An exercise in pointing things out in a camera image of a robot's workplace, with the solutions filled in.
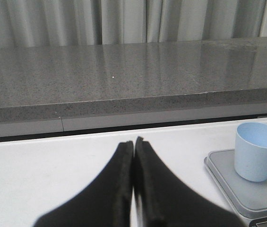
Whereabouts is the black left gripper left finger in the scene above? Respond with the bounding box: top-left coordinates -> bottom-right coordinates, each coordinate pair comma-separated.
35,141 -> 133,227

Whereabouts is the grey pleated curtain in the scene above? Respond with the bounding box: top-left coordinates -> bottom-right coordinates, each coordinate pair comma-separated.
0,0 -> 267,48

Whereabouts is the light blue plastic cup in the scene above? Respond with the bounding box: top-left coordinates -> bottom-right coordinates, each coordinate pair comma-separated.
234,122 -> 267,182

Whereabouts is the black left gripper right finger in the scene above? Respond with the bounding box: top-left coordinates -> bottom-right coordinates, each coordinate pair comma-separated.
134,137 -> 243,227

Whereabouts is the silver electronic kitchen scale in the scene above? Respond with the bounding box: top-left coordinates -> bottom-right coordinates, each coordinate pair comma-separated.
204,149 -> 267,227

